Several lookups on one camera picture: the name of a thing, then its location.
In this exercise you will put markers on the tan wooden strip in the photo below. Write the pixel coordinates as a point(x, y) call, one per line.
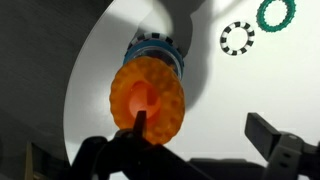
point(30, 163)

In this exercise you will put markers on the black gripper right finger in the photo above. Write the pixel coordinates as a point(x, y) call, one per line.
point(263, 133)

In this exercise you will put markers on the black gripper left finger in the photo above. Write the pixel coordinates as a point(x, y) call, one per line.
point(140, 123)

